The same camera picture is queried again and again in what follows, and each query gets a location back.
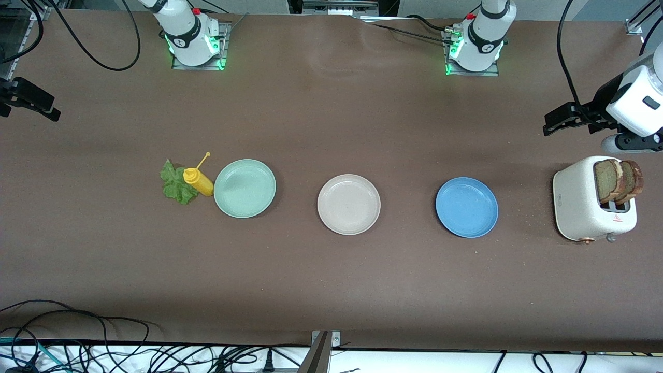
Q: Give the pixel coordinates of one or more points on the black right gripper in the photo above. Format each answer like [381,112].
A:
[11,92]

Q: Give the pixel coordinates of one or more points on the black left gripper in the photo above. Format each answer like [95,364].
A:
[600,102]

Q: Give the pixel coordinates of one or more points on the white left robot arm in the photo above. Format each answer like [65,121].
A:
[484,46]

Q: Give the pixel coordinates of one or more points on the white toaster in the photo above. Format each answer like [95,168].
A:
[575,202]

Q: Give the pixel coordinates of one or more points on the beige plate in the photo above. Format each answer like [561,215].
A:
[348,204]

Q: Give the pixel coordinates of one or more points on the brown bread slice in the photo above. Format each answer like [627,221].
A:
[606,181]
[634,181]

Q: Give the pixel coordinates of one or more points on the aluminium frame profile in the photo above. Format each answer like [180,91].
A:
[633,26]
[44,13]

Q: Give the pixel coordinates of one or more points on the grey metal bar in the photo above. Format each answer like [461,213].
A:
[317,357]

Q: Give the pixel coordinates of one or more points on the mint green plate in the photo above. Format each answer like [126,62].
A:
[244,188]

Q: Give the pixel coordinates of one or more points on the green lettuce leaf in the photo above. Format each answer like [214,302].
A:
[173,189]

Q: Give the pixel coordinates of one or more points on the yellow mustard squeeze bottle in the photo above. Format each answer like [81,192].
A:
[199,181]

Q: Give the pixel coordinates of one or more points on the blue plate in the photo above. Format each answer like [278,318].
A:
[466,207]

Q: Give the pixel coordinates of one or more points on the black power plug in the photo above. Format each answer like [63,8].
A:
[268,362]

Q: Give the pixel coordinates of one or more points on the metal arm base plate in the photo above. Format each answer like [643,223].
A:
[225,52]
[471,73]

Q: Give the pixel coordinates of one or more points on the small aluminium bracket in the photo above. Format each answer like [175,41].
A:
[335,339]

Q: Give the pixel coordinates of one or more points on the grey metal rail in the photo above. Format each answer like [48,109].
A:
[339,5]

